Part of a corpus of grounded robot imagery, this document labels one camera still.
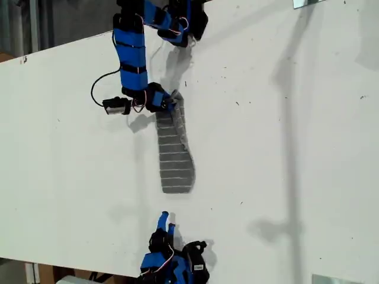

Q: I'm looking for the grey striped square towel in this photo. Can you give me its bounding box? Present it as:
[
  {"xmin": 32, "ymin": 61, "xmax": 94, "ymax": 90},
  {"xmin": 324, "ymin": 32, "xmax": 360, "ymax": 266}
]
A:
[{"xmin": 155, "ymin": 90, "xmax": 198, "ymax": 195}]

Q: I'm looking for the brown cardboard box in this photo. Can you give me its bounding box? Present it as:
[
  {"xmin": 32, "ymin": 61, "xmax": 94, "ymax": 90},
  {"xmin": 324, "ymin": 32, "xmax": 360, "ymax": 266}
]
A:
[{"xmin": 38, "ymin": 263, "xmax": 139, "ymax": 284}]

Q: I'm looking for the white plastic container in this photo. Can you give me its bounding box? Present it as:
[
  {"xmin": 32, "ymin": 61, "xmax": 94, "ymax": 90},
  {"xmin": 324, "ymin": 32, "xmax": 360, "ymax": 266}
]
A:
[{"xmin": 54, "ymin": 275, "xmax": 91, "ymax": 284}]

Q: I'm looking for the white table leg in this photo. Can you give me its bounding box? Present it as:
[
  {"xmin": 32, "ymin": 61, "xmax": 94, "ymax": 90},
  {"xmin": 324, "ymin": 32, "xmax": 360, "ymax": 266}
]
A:
[{"xmin": 24, "ymin": 261, "xmax": 40, "ymax": 284}]

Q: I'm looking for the grey metal beam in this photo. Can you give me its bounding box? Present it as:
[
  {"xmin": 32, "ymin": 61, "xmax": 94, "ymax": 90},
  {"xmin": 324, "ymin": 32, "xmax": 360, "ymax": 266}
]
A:
[{"xmin": 28, "ymin": 0, "xmax": 41, "ymax": 56}]

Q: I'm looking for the silver and black camera box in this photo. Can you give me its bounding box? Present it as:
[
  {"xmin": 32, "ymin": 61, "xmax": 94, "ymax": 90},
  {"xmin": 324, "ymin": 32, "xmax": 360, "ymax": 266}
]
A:
[{"xmin": 102, "ymin": 96, "xmax": 127, "ymax": 115}]

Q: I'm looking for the black camera cable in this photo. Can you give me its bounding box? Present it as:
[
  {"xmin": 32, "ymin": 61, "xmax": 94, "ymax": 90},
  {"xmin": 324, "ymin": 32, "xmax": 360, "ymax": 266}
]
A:
[{"xmin": 90, "ymin": 69, "xmax": 122, "ymax": 106}]

